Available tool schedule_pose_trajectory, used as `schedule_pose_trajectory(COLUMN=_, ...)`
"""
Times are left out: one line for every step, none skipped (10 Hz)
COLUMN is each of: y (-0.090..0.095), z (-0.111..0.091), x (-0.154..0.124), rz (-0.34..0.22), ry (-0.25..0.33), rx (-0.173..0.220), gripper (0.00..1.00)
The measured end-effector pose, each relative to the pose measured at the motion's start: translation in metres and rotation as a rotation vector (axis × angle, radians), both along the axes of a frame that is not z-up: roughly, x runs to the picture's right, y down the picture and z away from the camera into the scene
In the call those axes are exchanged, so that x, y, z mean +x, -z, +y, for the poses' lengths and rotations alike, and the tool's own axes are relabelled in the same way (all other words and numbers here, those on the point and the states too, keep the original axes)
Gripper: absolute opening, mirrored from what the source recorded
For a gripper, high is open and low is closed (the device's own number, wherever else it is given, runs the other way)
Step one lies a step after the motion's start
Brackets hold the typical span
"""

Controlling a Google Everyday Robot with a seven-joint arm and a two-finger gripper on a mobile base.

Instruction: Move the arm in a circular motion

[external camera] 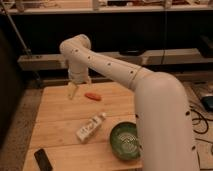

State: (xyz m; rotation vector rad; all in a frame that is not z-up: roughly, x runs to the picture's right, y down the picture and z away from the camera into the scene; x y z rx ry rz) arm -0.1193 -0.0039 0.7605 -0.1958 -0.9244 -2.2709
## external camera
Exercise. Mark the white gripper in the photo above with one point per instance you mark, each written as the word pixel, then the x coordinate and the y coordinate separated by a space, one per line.
pixel 77 78

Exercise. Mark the upper white shelf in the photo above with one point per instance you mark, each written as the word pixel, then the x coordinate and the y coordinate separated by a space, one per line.
pixel 22 7

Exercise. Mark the dark box on floor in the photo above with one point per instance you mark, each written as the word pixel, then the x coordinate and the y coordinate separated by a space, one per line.
pixel 207 101

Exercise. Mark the grey metal pole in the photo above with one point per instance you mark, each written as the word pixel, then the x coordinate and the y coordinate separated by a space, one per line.
pixel 26 50

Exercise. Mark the black phone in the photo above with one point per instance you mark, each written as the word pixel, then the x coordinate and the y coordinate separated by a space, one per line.
pixel 43 160

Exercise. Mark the green bowl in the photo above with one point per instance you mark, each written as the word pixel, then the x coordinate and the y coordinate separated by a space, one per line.
pixel 124 141

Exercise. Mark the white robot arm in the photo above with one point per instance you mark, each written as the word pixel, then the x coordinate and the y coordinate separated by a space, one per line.
pixel 164 123

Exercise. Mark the orange carrot toy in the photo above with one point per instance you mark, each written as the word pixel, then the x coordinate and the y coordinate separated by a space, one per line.
pixel 93 96

